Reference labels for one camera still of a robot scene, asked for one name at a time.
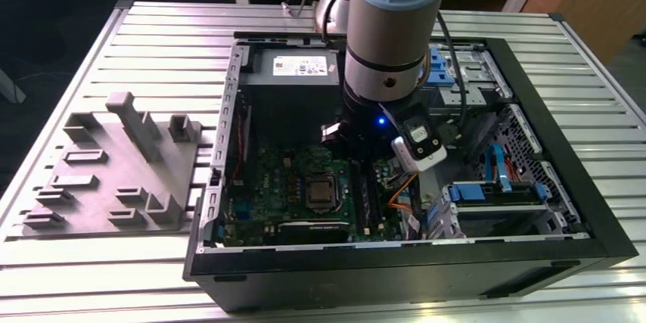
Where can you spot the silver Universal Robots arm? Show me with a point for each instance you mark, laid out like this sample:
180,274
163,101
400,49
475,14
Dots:
388,35

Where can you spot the black graphics card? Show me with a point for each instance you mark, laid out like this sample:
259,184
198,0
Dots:
312,232

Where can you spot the metal disk bay cage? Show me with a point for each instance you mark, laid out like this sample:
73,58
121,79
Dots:
448,221

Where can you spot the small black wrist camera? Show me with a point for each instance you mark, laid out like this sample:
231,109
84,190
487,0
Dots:
332,135

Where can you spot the blue plastic drive carrier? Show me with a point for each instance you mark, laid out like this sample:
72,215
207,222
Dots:
439,73

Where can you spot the green motherboard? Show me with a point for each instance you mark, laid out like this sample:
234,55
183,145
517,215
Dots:
278,194

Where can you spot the CPU socket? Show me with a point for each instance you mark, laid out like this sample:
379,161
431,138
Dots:
323,174

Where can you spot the grey plastic part rack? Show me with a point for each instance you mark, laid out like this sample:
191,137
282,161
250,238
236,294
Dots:
116,171

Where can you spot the grey power supply unit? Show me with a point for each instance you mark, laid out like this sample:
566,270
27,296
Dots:
287,111

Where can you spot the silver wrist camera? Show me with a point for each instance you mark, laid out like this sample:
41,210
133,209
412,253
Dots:
420,137

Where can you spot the hard disk in blue carrier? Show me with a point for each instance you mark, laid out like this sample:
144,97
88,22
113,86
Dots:
468,192

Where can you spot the silver CPU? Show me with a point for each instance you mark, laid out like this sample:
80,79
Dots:
322,191

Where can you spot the grey chair leg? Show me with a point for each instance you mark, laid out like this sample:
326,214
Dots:
12,88

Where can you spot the black open PC case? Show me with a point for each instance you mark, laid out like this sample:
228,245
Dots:
403,277

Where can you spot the metal drive cage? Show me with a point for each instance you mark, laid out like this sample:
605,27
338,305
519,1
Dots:
479,88

